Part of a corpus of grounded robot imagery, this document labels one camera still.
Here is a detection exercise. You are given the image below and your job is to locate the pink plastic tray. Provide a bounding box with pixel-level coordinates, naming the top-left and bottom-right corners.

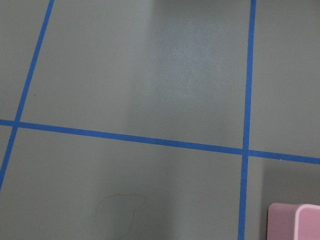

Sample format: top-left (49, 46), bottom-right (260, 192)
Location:
top-left (266, 203), bottom-right (320, 240)

